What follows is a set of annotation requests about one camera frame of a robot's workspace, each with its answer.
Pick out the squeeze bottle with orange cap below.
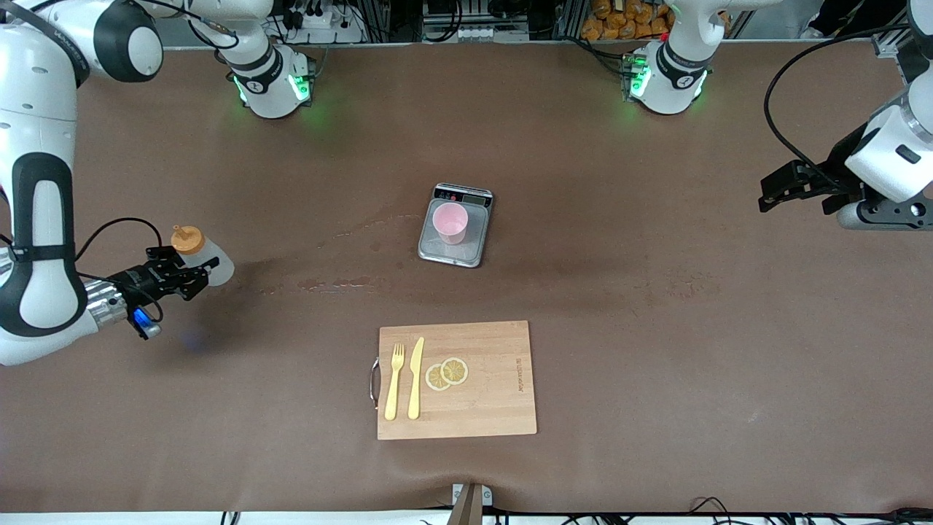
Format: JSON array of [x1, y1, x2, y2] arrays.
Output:
[[171, 225, 235, 287]]

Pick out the pink plastic cup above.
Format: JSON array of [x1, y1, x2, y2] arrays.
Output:
[[432, 202, 469, 245]]

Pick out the yellow plastic fork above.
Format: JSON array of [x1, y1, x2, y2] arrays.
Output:
[[384, 343, 405, 421]]

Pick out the bag of orange snacks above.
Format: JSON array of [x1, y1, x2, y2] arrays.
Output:
[[581, 0, 675, 41]]

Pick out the yellow plastic knife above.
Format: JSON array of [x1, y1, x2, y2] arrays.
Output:
[[407, 336, 425, 421]]

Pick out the white power strip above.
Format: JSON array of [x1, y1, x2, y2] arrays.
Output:
[[288, 0, 365, 43]]

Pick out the silver digital kitchen scale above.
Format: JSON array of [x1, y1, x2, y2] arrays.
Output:
[[417, 182, 495, 269]]

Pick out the wooden cutting board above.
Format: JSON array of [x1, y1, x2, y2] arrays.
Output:
[[370, 320, 538, 441]]

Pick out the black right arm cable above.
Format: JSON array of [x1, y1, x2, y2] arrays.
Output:
[[73, 217, 165, 325]]

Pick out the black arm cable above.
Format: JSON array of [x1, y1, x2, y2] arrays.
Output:
[[73, 217, 165, 325], [762, 22, 919, 183]]

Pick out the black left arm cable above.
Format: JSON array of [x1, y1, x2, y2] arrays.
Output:
[[762, 22, 919, 183]]

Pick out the black floor cable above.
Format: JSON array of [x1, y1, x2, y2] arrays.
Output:
[[685, 496, 737, 520]]

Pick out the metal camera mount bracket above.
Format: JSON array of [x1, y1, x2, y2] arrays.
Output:
[[446, 483, 493, 525]]

